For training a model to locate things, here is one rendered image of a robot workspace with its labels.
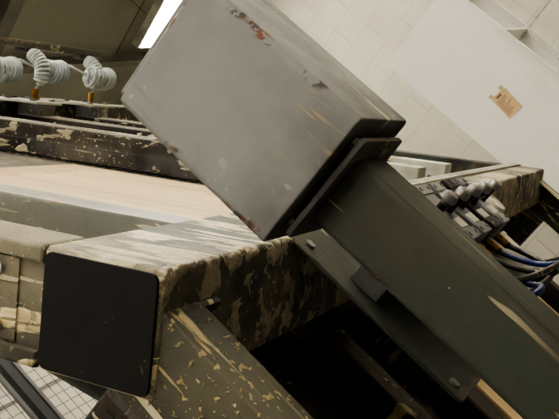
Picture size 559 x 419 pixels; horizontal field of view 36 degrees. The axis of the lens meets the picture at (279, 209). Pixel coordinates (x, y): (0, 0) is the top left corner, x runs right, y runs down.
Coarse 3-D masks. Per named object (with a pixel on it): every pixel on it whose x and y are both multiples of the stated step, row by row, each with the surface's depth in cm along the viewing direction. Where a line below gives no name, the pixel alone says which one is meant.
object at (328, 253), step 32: (448, 192) 88; (480, 192) 99; (480, 224) 99; (320, 256) 90; (352, 256) 96; (512, 256) 105; (352, 288) 88; (384, 288) 89; (544, 288) 87; (384, 320) 87; (416, 320) 93; (416, 352) 85; (448, 352) 91; (448, 384) 84
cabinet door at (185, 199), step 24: (0, 168) 144; (24, 168) 148; (48, 168) 152; (72, 168) 156; (96, 168) 160; (72, 192) 127; (96, 192) 130; (120, 192) 133; (144, 192) 136; (168, 192) 139; (192, 192) 142; (192, 216) 117
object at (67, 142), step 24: (0, 120) 193; (24, 120) 195; (0, 144) 194; (24, 144) 191; (48, 144) 188; (72, 144) 185; (96, 144) 182; (120, 144) 180; (144, 144) 177; (144, 168) 178; (168, 168) 175
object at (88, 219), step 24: (0, 192) 105; (24, 192) 106; (48, 192) 108; (0, 216) 106; (24, 216) 104; (48, 216) 102; (72, 216) 101; (96, 216) 99; (120, 216) 98; (144, 216) 97; (168, 216) 99
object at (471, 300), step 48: (336, 192) 63; (384, 192) 62; (336, 240) 64; (384, 240) 62; (432, 240) 61; (432, 288) 61; (480, 288) 59; (480, 336) 60; (528, 336) 58; (528, 384) 58
